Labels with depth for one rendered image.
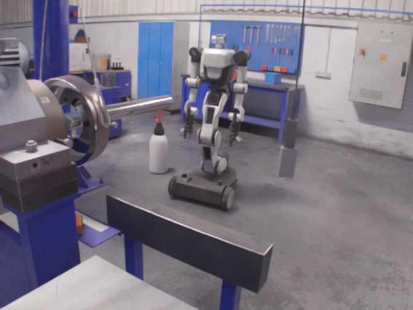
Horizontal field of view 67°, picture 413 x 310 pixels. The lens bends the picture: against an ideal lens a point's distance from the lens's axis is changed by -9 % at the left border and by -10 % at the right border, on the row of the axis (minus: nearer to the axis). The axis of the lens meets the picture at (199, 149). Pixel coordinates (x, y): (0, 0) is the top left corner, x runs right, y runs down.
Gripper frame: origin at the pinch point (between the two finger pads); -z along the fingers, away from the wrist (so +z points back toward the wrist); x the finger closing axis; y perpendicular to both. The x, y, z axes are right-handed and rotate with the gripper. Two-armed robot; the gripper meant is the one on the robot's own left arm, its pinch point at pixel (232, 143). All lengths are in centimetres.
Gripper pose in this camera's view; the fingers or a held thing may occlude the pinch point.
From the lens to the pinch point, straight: 303.1
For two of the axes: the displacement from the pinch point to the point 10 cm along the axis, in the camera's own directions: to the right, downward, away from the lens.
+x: -3.9, 0.6, -9.2
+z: 1.3, -9.8, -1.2
